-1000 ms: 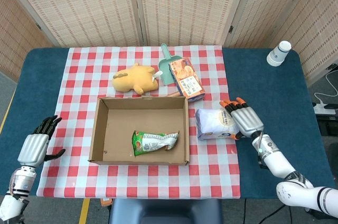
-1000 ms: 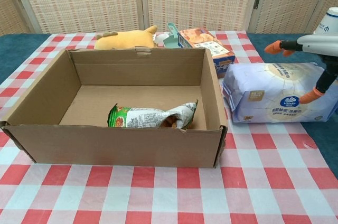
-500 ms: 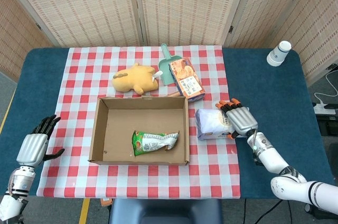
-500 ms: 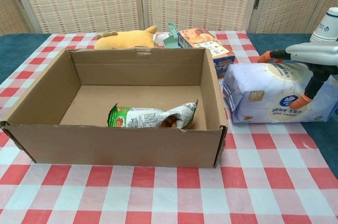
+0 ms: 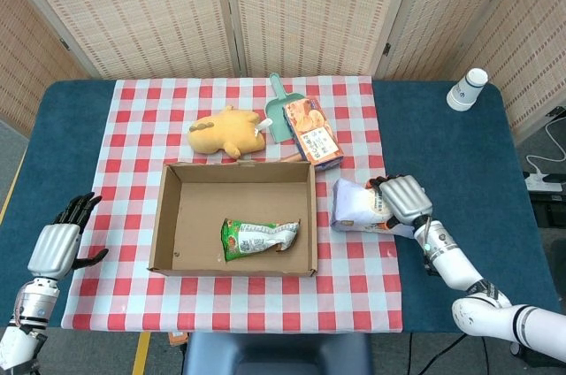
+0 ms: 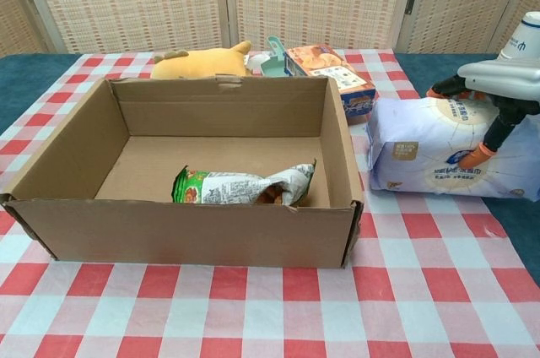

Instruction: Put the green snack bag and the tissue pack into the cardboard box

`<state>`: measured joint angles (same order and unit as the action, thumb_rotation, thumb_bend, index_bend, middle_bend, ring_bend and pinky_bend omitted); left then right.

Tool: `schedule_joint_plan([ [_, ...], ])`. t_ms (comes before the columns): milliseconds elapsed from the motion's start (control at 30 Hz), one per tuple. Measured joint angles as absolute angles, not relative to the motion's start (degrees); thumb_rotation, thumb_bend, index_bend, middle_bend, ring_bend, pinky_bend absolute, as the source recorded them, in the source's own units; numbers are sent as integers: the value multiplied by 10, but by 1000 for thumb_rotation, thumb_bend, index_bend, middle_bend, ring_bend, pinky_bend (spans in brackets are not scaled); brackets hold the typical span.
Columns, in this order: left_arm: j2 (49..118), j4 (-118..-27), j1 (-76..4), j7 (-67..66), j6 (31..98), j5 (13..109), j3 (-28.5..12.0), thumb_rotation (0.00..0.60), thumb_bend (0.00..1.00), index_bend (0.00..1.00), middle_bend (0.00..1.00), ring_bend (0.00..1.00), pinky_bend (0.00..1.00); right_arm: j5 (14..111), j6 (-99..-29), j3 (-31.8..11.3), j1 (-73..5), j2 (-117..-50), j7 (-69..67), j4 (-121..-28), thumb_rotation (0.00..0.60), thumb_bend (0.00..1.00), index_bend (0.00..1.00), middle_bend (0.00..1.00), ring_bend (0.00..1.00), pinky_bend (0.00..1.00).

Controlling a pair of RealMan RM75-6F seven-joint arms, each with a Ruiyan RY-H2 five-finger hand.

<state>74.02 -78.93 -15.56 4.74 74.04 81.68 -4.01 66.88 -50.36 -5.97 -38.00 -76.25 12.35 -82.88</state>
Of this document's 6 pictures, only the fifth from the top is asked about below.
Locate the right orange-tipped robot hand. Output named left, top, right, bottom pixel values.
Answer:
left=364, top=174, right=434, bottom=231

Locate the left black-fingered robot hand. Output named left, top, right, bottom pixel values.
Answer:
left=27, top=192, right=111, bottom=281

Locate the white blue snack bag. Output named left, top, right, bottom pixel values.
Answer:
left=330, top=177, right=417, bottom=240

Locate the green snack packet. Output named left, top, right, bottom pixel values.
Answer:
left=220, top=217, right=302, bottom=264

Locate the orange biscuit box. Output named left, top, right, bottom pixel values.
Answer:
left=281, top=96, right=346, bottom=172

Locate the open brown cardboard box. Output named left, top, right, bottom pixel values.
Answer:
left=147, top=160, right=319, bottom=279

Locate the dark blue table cover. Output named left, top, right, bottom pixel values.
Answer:
left=0, top=78, right=563, bottom=334

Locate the red white checkered tablecloth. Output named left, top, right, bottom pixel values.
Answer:
left=60, top=75, right=404, bottom=334

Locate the white paper cup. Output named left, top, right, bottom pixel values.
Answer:
left=445, top=67, right=489, bottom=112

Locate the white power strip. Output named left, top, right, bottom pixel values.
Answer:
left=524, top=171, right=565, bottom=193

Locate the green plastic dustpan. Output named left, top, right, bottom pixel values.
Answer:
left=264, top=72, right=307, bottom=146

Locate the yellow plush toy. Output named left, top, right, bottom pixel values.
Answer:
left=187, top=104, right=275, bottom=160

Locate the woven folding screen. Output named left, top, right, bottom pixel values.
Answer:
left=0, top=0, right=566, bottom=142

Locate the white power cable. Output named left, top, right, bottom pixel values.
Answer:
left=525, top=117, right=566, bottom=178

